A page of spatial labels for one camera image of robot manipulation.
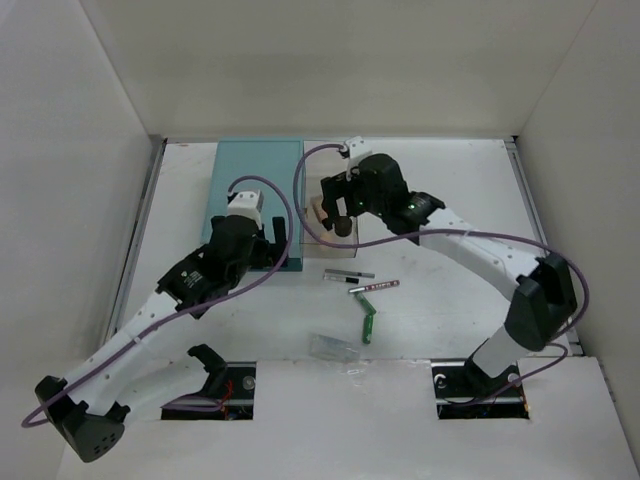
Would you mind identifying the black silver pencil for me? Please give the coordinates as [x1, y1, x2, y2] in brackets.
[323, 275, 359, 285]

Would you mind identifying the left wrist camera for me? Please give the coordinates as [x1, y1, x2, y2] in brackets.
[227, 190, 264, 226]

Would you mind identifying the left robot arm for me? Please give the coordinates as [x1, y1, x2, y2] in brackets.
[35, 212, 292, 463]

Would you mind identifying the teal drawer box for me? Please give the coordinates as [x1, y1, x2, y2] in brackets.
[201, 137, 305, 272]

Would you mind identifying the clear acrylic drawer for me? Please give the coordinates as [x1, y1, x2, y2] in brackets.
[299, 139, 363, 260]

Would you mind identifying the silver eyeliner pencil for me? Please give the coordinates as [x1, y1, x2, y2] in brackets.
[324, 269, 376, 279]

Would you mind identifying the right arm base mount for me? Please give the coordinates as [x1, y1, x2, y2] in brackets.
[431, 359, 529, 420]

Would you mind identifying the red lip pencil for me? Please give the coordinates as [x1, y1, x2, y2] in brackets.
[348, 280, 400, 295]

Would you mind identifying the beige foundation bottle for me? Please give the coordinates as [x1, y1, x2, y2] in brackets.
[310, 195, 328, 223]

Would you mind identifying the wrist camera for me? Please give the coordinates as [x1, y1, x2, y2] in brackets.
[227, 190, 264, 226]
[339, 136, 373, 164]

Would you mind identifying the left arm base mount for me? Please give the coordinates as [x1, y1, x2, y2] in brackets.
[160, 362, 257, 421]

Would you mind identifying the small black jar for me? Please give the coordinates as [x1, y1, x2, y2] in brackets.
[334, 216, 353, 238]

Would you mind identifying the aluminium rail right edge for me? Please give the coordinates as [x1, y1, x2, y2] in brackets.
[503, 137, 584, 356]

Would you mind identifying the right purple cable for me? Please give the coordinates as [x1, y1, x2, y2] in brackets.
[292, 143, 591, 405]

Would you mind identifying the green tube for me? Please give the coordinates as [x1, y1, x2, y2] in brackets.
[354, 292, 377, 316]
[361, 314, 374, 345]

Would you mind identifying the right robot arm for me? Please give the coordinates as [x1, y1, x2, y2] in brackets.
[320, 154, 577, 396]

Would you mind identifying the clear plastic tube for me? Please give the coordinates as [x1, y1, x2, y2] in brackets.
[309, 334, 360, 363]

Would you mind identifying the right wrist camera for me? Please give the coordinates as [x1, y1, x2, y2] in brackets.
[339, 136, 373, 164]

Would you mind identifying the green tube lower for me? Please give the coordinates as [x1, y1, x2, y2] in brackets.
[361, 314, 374, 345]

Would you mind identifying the green tube upper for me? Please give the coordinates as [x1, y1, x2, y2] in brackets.
[354, 292, 377, 316]

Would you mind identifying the beige makeup sponge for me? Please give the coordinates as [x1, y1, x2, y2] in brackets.
[320, 227, 335, 242]

